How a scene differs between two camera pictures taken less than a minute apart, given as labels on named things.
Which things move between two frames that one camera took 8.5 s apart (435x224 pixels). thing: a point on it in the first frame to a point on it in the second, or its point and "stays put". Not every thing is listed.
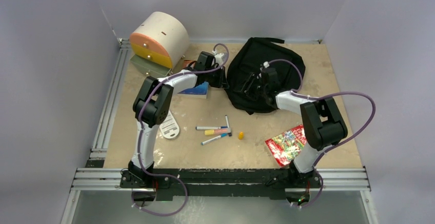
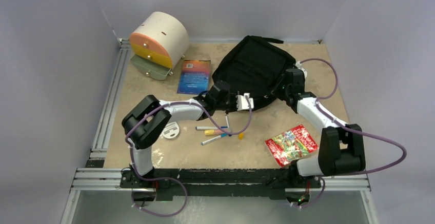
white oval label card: x=170 y=127 stays put
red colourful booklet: x=285 y=147 stays put
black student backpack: x=249 y=58 stays put
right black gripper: x=250 y=80 to x=283 y=97
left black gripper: x=221 y=82 to x=234 y=108
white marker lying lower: x=222 y=136 stays put
